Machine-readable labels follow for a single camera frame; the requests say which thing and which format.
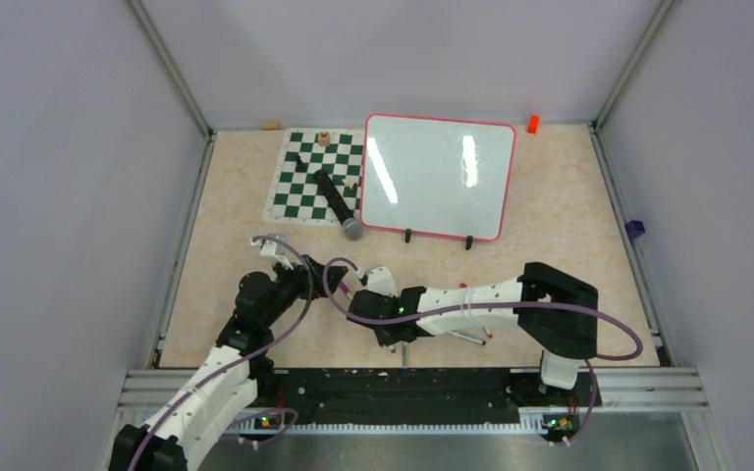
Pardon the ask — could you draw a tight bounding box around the black microphone grey head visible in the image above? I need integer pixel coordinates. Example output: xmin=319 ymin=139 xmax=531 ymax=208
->
xmin=313 ymin=169 xmax=363 ymax=240

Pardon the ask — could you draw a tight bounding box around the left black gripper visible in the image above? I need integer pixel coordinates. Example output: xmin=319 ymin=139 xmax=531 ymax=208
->
xmin=261 ymin=253 xmax=347 ymax=327

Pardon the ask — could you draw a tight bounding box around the black cap marker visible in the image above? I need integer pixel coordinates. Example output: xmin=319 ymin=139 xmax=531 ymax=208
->
xmin=449 ymin=331 xmax=487 ymax=346

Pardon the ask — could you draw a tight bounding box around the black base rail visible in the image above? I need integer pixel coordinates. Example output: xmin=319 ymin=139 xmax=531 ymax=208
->
xmin=253 ymin=368 xmax=602 ymax=426

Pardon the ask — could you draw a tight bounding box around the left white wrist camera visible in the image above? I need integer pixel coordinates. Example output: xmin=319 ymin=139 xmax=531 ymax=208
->
xmin=250 ymin=233 xmax=294 ymax=269

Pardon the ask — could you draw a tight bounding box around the green white chess mat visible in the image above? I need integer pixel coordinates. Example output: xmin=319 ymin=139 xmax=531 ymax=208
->
xmin=262 ymin=128 xmax=364 ymax=226

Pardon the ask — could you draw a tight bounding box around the pink framed whiteboard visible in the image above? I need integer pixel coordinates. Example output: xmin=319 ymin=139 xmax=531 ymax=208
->
xmin=360 ymin=113 xmax=516 ymax=241

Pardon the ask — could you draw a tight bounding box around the orange block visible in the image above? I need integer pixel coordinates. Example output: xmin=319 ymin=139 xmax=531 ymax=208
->
xmin=526 ymin=114 xmax=541 ymax=134

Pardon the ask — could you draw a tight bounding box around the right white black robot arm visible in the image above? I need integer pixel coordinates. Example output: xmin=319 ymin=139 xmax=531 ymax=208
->
xmin=348 ymin=262 xmax=599 ymax=404

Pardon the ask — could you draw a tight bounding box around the purple block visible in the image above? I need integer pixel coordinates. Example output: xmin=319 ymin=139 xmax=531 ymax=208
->
xmin=623 ymin=220 xmax=646 ymax=240

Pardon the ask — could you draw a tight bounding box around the black chess piece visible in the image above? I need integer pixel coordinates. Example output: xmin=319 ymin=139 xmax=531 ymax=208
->
xmin=296 ymin=155 xmax=308 ymax=172

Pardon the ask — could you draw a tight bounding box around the wooden cork piece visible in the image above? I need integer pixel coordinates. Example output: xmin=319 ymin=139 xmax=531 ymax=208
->
xmin=260 ymin=120 xmax=280 ymax=131

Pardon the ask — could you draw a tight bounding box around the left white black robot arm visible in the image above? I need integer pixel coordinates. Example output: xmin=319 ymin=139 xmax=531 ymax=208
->
xmin=108 ymin=256 xmax=348 ymax=470

